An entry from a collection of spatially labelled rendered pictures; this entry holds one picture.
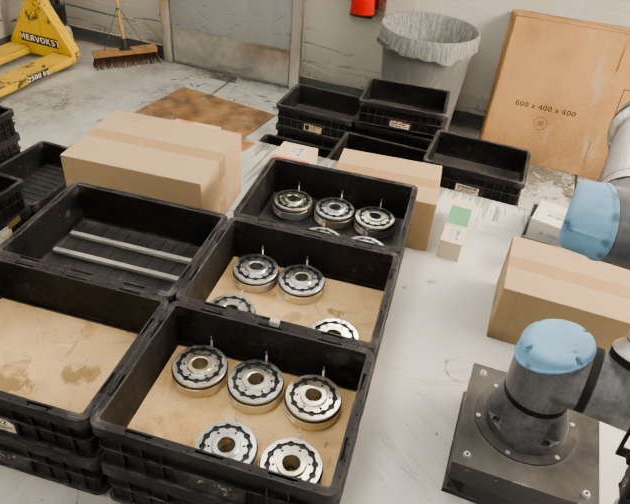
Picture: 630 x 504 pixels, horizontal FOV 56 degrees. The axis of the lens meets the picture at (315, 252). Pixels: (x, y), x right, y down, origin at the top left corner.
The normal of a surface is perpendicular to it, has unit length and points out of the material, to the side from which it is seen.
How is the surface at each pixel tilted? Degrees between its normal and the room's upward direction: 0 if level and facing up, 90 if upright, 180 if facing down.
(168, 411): 0
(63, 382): 0
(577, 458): 2
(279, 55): 90
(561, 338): 10
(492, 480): 90
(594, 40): 82
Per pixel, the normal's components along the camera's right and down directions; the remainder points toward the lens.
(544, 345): -0.07, -0.83
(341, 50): -0.35, 0.56
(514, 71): -0.33, 0.38
